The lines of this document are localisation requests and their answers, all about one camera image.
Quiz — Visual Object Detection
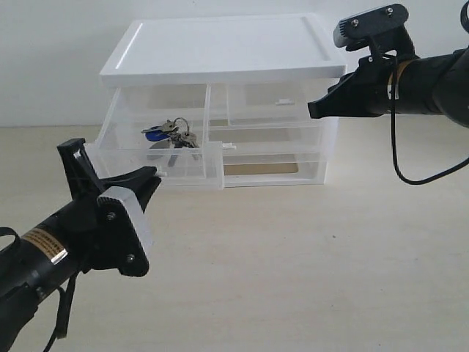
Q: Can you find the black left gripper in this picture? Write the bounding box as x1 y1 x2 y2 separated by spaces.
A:
56 138 162 274

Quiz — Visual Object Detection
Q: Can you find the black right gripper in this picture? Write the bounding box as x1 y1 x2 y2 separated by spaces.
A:
307 54 396 120

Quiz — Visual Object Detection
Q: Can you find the key bunch with blue tag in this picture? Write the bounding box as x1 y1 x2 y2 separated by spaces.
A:
141 117 199 150

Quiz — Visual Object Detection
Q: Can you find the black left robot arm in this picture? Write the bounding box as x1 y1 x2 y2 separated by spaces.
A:
1 138 161 351

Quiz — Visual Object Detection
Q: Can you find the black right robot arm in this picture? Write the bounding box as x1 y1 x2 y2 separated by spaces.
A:
308 49 468 128

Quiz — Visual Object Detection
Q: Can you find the white plastic drawer cabinet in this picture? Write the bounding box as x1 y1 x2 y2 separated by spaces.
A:
98 12 347 188

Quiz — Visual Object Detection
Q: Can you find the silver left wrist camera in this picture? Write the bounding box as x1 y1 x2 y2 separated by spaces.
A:
93 186 152 277

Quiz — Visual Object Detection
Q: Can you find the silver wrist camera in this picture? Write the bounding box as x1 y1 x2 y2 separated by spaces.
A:
333 3 416 62
93 186 152 277

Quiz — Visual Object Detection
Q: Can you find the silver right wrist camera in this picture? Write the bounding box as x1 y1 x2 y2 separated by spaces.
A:
333 3 416 62

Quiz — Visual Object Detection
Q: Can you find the black right camera cable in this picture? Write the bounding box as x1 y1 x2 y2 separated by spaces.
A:
388 0 469 185

